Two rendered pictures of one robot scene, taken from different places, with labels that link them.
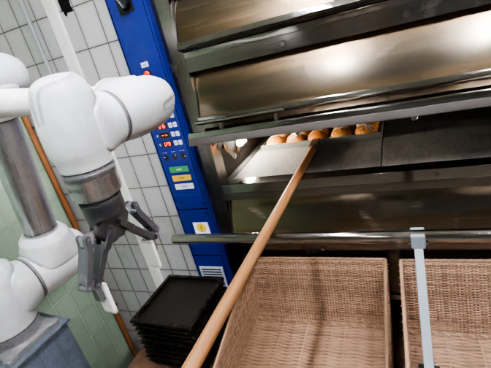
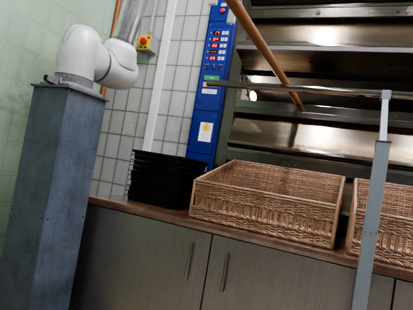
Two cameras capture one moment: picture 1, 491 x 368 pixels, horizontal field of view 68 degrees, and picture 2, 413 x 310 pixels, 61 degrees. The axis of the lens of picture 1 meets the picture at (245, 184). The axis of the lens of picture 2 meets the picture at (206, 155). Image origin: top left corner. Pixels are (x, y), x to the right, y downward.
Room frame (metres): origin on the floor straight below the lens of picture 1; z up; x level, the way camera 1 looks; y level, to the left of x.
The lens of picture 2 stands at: (-0.50, 0.30, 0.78)
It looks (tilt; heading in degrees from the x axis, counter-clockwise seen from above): 2 degrees up; 357
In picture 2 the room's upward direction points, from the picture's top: 10 degrees clockwise
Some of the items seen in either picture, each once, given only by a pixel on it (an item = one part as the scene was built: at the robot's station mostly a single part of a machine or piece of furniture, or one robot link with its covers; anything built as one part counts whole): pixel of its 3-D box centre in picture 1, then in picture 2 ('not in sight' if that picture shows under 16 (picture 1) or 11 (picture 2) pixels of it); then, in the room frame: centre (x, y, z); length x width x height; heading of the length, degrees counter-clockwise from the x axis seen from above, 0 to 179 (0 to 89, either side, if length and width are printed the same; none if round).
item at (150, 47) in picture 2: not in sight; (147, 43); (1.60, 0.66, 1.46); 0.10 x 0.07 x 0.10; 64
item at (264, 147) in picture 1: (324, 130); not in sight; (1.73, -0.44, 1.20); 0.55 x 0.36 x 0.03; 63
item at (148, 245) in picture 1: (151, 253); (232, 13); (0.69, 0.23, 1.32); 0.03 x 0.01 x 0.07; 58
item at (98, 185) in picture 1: (93, 181); not in sight; (0.62, 0.26, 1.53); 0.09 x 0.09 x 0.06
